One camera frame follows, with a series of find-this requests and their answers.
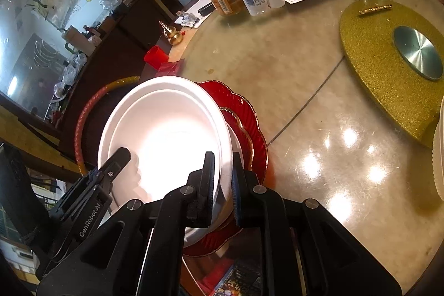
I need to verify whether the round metal turntable disc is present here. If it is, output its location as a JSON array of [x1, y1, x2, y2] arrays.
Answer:
[[393, 26, 444, 81]]

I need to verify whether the gold glitter turntable mat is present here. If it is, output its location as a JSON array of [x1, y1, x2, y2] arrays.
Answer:
[[338, 0, 444, 149]]

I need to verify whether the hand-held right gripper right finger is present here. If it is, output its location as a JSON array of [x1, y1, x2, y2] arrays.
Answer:
[[231, 152, 403, 296]]

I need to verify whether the large white foam bowl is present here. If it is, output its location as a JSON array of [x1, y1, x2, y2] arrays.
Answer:
[[98, 76, 234, 210]]

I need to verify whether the small white foam bowl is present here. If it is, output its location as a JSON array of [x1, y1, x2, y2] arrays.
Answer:
[[182, 130, 245, 246]]

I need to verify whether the large beige plastic bowl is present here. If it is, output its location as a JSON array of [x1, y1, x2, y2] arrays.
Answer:
[[432, 105, 444, 203]]

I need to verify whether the red yellow hoop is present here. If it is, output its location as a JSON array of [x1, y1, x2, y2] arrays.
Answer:
[[74, 75, 141, 175]]

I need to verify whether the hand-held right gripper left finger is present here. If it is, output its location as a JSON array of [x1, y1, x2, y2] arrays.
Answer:
[[36, 151, 217, 296]]

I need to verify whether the red glass plate with label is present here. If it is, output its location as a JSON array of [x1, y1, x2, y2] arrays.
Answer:
[[182, 80, 269, 257]]

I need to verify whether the golden gourd ornament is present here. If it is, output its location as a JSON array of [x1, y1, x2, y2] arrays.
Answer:
[[158, 20, 184, 46]]

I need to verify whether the red plastic cup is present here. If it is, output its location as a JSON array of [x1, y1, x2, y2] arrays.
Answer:
[[144, 45, 169, 69]]

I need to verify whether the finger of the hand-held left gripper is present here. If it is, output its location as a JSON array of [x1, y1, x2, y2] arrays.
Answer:
[[93, 148, 132, 185]]

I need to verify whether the colourful printed packet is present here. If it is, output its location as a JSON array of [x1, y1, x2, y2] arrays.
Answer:
[[203, 259, 266, 296]]

